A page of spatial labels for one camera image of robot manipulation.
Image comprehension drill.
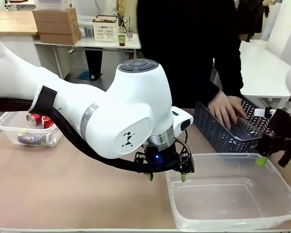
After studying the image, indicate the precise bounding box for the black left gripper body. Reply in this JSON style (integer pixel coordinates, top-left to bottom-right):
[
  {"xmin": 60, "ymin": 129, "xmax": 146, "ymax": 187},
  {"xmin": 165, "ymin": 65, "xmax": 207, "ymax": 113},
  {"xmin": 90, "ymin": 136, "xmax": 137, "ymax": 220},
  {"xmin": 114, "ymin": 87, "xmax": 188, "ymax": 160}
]
[{"xmin": 135, "ymin": 141, "xmax": 195, "ymax": 174}]

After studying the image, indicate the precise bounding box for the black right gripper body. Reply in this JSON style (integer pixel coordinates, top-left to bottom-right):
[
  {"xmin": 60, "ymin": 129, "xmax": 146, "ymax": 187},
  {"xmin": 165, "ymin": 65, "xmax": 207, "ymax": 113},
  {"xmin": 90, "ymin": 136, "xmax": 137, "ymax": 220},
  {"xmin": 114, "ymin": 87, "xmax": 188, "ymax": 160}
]
[{"xmin": 255, "ymin": 109, "xmax": 291, "ymax": 159}]

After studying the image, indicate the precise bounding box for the clear plastic bottle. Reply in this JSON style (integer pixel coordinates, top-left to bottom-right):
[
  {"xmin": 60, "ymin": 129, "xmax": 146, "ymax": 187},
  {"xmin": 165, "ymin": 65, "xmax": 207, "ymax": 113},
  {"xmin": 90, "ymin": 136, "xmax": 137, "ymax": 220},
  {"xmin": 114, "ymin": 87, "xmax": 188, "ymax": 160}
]
[{"xmin": 229, "ymin": 120, "xmax": 264, "ymax": 142}]

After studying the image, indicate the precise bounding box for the black perforated plastic basket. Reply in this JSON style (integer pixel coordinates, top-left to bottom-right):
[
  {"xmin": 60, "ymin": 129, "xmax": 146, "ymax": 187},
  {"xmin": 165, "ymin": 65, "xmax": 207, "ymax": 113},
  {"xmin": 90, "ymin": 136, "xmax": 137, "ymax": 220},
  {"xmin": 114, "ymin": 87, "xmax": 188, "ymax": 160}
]
[{"xmin": 194, "ymin": 98, "xmax": 274, "ymax": 154}]

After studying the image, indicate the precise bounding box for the crushed red soda can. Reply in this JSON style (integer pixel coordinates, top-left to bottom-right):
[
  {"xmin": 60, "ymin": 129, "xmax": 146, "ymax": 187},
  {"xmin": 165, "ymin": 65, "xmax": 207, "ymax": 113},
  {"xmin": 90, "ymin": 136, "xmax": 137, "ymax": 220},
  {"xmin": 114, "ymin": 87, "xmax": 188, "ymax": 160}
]
[
  {"xmin": 40, "ymin": 115, "xmax": 56, "ymax": 129},
  {"xmin": 26, "ymin": 112, "xmax": 43, "ymax": 126}
]

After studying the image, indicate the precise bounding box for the clear plastic bin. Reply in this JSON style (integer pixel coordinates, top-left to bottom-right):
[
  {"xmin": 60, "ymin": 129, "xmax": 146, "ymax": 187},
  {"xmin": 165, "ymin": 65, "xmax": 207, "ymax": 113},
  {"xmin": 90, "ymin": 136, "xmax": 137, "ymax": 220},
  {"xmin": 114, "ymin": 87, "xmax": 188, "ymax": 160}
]
[
  {"xmin": 164, "ymin": 152, "xmax": 291, "ymax": 232},
  {"xmin": 0, "ymin": 111, "xmax": 64, "ymax": 148}
]

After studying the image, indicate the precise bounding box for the cream plastic shopping basket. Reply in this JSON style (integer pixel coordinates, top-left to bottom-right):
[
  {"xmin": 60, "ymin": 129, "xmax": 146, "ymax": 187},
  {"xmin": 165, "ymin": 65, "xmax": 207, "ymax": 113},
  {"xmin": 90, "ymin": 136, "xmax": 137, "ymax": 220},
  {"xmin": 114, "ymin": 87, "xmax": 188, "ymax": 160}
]
[{"xmin": 92, "ymin": 15, "xmax": 119, "ymax": 43}]

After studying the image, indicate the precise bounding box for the person left hand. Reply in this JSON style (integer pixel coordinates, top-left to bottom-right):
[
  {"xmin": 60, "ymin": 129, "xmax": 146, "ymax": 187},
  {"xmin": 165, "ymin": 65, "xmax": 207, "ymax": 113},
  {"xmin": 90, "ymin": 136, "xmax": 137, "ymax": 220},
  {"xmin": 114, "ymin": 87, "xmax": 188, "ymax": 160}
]
[{"xmin": 208, "ymin": 93, "xmax": 249, "ymax": 131}]

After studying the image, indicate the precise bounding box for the white table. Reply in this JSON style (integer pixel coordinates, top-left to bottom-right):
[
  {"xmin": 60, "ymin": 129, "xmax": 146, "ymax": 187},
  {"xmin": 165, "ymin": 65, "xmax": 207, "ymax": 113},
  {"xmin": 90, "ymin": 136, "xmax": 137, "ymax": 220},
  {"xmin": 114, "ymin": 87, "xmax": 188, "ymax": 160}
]
[{"xmin": 239, "ymin": 40, "xmax": 291, "ymax": 107}]

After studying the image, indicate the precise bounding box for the person in black top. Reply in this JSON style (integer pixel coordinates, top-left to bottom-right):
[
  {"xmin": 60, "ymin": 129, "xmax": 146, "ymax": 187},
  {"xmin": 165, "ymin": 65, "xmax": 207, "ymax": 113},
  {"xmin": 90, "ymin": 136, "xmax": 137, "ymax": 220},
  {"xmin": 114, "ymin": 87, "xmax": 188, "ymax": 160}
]
[{"xmin": 137, "ymin": 0, "xmax": 244, "ymax": 110}]

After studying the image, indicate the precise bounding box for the blue floor mat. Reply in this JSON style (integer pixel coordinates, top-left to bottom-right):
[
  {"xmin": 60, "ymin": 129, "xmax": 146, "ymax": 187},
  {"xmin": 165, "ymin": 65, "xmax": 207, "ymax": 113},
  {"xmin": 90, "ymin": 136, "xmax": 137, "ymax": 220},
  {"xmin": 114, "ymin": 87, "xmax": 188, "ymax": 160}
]
[{"xmin": 76, "ymin": 70, "xmax": 104, "ymax": 81}]

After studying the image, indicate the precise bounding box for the person in white coat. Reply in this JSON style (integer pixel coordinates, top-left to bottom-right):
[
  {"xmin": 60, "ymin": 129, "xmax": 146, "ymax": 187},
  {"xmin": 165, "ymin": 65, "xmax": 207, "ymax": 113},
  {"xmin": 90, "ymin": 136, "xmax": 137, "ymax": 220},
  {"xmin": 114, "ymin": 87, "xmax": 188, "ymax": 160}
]
[{"xmin": 84, "ymin": 0, "xmax": 122, "ymax": 80}]

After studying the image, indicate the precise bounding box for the plastic cup with brown drink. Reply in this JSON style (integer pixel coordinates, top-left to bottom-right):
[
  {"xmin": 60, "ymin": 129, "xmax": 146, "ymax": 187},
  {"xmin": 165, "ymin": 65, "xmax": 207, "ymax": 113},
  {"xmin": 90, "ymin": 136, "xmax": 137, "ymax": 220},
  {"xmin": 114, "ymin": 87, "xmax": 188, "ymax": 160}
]
[{"xmin": 117, "ymin": 26, "xmax": 127, "ymax": 47}]

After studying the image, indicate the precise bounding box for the white desk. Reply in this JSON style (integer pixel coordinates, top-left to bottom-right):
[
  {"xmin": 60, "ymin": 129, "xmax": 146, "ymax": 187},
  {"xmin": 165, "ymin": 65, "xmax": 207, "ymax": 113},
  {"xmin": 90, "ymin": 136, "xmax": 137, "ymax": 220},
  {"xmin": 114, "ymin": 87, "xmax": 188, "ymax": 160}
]
[{"xmin": 33, "ymin": 33, "xmax": 143, "ymax": 81}]

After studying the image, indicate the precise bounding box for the person in black skirt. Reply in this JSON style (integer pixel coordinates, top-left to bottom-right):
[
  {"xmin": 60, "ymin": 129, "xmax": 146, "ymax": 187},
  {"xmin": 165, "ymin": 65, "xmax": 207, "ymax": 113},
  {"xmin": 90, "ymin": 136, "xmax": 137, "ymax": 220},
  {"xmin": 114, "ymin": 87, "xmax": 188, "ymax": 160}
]
[{"xmin": 237, "ymin": 0, "xmax": 270, "ymax": 42}]

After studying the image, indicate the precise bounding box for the clear plastic cup with straw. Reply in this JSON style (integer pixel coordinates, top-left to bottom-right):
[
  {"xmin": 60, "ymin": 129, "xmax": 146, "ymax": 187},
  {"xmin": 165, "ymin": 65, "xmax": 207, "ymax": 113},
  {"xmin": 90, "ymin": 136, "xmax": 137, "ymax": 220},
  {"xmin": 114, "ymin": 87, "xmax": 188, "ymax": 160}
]
[{"xmin": 125, "ymin": 17, "xmax": 135, "ymax": 42}]

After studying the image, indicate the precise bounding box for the clear storage box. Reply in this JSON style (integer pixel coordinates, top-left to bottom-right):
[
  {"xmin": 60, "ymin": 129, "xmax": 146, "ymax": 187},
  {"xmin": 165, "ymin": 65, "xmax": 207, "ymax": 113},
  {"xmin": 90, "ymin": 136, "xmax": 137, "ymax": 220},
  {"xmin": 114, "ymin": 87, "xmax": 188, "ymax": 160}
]
[{"xmin": 77, "ymin": 15, "xmax": 96, "ymax": 39}]

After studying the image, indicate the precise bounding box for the brown cardboard box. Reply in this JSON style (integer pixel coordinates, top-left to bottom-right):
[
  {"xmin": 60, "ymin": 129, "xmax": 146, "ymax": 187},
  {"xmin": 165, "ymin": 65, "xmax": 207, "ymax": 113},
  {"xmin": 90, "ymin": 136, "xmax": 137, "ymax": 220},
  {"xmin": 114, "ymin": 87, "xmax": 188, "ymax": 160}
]
[
  {"xmin": 39, "ymin": 30, "xmax": 82, "ymax": 46},
  {"xmin": 35, "ymin": 19, "xmax": 80, "ymax": 35},
  {"xmin": 32, "ymin": 8, "xmax": 78, "ymax": 24}
]

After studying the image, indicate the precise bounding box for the wooden table top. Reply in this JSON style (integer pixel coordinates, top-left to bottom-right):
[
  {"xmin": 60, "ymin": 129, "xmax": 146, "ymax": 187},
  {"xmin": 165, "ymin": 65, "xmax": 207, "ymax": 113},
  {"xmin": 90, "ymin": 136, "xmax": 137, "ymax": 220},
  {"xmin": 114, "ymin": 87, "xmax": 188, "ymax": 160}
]
[{"xmin": 0, "ymin": 11, "xmax": 39, "ymax": 36}]

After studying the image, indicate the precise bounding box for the thin black camera cable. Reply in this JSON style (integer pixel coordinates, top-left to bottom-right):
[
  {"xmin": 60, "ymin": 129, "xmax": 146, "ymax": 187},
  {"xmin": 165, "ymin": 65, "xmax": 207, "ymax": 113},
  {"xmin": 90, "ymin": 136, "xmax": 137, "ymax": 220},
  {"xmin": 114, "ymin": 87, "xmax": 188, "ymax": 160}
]
[{"xmin": 176, "ymin": 130, "xmax": 193, "ymax": 162}]

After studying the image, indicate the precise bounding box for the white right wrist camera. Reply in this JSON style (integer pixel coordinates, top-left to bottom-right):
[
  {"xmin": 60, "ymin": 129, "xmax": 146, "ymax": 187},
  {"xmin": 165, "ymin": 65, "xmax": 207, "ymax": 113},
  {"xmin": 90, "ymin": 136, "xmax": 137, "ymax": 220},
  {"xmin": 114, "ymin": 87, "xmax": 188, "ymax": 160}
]
[{"xmin": 254, "ymin": 106, "xmax": 274, "ymax": 119}]

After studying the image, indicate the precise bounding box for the black braided cable sleeve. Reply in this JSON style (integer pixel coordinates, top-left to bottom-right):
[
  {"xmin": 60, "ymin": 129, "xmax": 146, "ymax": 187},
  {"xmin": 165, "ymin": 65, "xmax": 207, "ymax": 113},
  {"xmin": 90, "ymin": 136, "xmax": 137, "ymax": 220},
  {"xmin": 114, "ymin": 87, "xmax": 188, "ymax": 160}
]
[{"xmin": 0, "ymin": 97, "xmax": 185, "ymax": 174}]

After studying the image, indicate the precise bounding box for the black velcro strap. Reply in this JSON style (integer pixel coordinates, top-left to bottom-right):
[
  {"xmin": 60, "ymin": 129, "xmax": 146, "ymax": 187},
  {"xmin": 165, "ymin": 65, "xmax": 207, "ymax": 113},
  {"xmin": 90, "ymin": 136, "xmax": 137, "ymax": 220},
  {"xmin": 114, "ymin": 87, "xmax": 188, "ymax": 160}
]
[{"xmin": 35, "ymin": 85, "xmax": 58, "ymax": 115}]

